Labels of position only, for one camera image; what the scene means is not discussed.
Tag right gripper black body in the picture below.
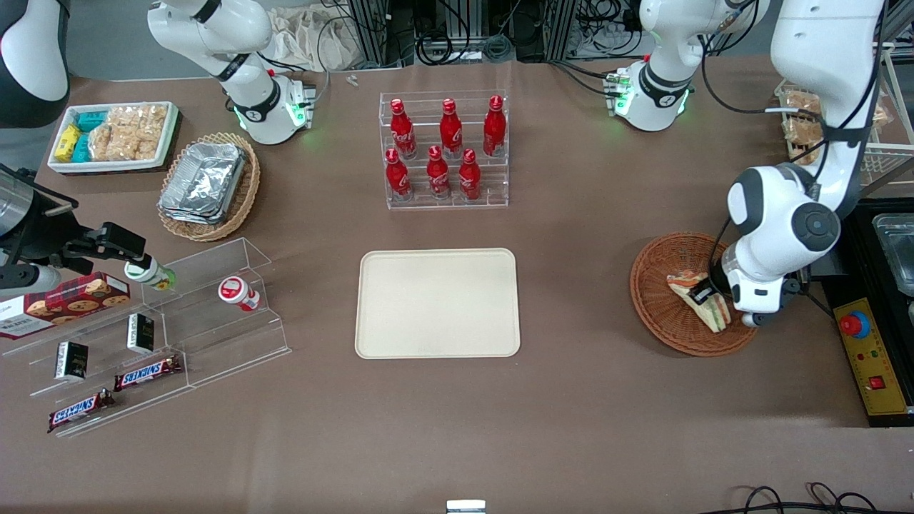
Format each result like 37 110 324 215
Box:
14 191 94 271

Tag triangular sandwich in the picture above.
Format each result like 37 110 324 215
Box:
666 270 730 334

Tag brown round wicker basket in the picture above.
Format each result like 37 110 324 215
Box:
630 232 759 358

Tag white rectangular snack tray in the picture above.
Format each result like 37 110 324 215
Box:
46 101 181 176

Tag light wicker basket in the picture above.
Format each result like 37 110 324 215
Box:
157 132 261 242

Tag cream rectangular plastic tray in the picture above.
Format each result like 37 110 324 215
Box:
355 248 521 359

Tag green sunflower drink bottle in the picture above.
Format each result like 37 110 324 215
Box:
124 258 176 291

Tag red tartan cookie box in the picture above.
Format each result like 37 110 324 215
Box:
0 272 132 341

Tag small black chocolate box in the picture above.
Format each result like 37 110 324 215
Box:
55 341 89 382
127 313 156 356

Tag yellow snack packet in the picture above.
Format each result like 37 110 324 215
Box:
54 124 81 163

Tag clear bag of crackers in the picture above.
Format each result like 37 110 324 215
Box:
87 125 161 162
106 104 169 136

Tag stack of foil trays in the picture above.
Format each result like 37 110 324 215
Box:
159 141 247 226

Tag red lidded yogurt cup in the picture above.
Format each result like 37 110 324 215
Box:
218 276 261 313

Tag clear acrylic stepped shelf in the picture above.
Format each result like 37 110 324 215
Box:
0 238 292 438

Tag Snickers chocolate bar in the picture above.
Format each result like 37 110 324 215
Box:
47 389 116 434
113 355 183 392

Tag yellow control box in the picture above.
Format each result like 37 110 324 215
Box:
833 297 912 417

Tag steel food pan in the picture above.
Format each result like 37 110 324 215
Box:
871 213 914 297

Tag bagged bread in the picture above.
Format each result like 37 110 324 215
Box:
784 114 822 165
780 89 822 119

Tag red cola bottle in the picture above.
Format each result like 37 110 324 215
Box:
483 94 507 158
426 145 451 201
439 99 463 159
389 99 418 159
458 148 482 202
385 148 412 202

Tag beige cloth bag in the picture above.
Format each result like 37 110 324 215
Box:
268 6 361 72

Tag clear acrylic bottle rack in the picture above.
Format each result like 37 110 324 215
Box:
378 89 510 211

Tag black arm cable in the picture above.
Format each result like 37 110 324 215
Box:
700 0 890 279

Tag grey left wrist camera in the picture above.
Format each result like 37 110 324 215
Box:
740 277 804 329

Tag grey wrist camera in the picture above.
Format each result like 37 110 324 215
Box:
740 277 804 329
0 263 64 297

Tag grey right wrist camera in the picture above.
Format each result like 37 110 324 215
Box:
0 263 64 297

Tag white wire rack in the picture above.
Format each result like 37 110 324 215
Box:
775 43 914 183

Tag black floor cables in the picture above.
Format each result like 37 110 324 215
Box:
714 483 879 514

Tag aluminium frame post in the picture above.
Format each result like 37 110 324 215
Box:
348 0 415 69
546 0 579 61

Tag black background cable bundle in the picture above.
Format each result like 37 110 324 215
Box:
414 0 551 65

